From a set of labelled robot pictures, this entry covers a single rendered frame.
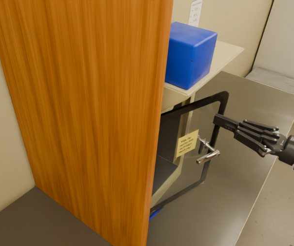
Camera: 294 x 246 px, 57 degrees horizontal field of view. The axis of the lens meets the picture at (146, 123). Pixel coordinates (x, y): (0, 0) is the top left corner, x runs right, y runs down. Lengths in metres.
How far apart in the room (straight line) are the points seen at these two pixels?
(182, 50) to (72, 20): 0.20
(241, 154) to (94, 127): 0.85
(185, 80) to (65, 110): 0.30
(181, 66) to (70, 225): 0.68
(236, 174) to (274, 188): 1.42
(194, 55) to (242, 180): 0.78
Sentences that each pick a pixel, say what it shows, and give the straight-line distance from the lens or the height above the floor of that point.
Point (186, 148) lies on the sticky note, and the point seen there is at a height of 1.23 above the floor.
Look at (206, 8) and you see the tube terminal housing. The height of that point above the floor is 1.59.
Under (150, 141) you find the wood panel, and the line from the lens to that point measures 0.52.
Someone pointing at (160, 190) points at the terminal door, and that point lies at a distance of 0.88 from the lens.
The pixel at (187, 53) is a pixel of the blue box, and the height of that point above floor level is 1.58.
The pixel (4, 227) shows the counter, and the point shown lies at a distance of 1.06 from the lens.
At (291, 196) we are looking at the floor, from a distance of 2.62.
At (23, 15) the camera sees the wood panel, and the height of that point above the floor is 1.59.
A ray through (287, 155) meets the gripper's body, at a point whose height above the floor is 1.32.
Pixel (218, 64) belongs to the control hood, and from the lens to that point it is 0.66.
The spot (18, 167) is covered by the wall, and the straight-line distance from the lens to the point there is 1.08.
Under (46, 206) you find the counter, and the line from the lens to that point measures 1.06.
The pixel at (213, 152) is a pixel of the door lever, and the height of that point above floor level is 1.21.
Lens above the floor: 1.77
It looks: 37 degrees down
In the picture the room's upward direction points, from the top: 4 degrees clockwise
